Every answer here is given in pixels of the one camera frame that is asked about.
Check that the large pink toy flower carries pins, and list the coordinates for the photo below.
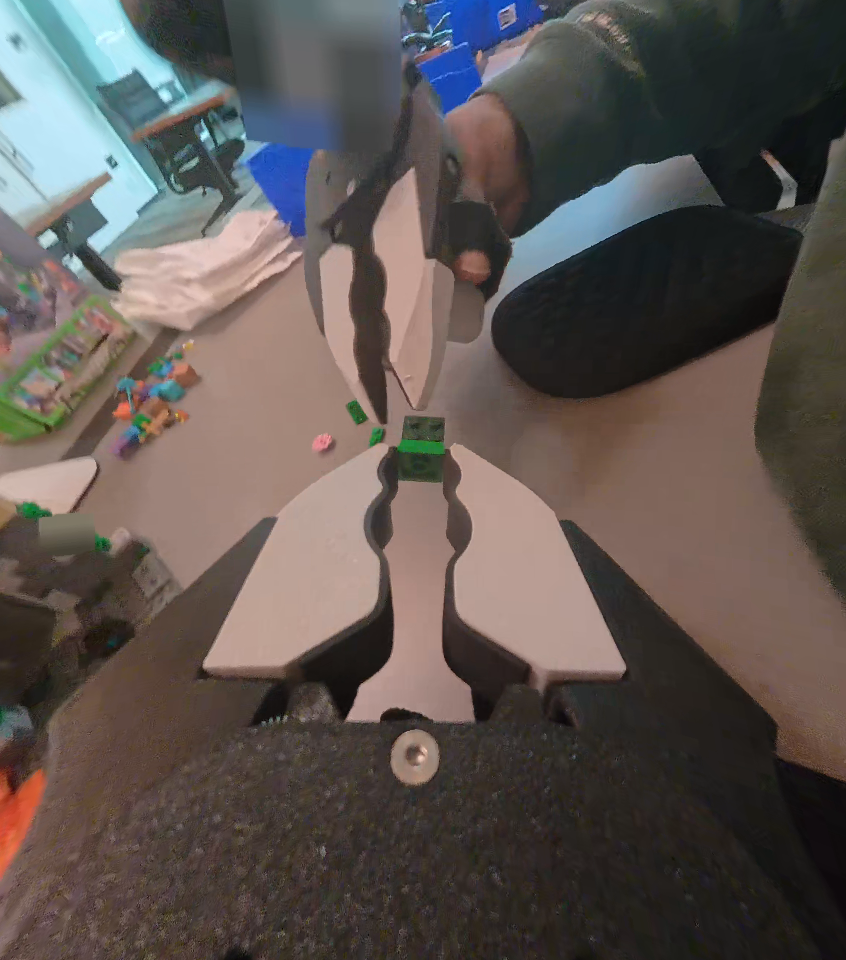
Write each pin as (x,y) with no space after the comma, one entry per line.
(323,442)

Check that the green toy set box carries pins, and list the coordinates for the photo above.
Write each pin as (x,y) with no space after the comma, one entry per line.
(25,352)

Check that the person's green sweatshirt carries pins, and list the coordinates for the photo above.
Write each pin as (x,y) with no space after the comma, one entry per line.
(835,375)

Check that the pile of white paper bags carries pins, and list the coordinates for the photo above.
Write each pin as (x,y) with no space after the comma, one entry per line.
(205,266)

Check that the green toy bracket brick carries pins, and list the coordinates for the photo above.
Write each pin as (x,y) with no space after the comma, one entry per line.
(420,465)

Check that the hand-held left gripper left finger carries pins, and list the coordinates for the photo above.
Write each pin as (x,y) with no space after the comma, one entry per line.
(303,592)

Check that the pile of colourful toy bricks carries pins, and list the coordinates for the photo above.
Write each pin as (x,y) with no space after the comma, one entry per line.
(153,409)

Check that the black office chair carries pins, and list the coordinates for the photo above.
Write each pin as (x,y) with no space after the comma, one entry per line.
(138,97)

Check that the grey toy brick building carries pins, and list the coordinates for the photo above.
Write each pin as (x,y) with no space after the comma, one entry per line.
(10,637)

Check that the small wooden edged table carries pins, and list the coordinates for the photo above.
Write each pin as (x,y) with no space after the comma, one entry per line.
(70,202)

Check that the blue plastic bin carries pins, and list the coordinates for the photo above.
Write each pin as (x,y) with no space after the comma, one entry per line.
(280,187)
(453,67)

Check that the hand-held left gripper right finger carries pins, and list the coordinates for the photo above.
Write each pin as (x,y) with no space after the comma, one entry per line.
(535,592)

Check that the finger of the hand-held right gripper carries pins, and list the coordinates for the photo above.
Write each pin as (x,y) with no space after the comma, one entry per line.
(336,300)
(415,300)

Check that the person's right hand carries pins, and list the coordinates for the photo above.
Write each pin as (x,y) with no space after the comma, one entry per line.
(490,165)

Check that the long wooden edged table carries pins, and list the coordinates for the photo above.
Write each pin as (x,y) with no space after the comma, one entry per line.
(183,112)

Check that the small green toy plate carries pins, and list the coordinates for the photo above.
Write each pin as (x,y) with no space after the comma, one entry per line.
(356,412)

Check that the grey desk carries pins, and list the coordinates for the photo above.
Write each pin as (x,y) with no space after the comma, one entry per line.
(258,375)

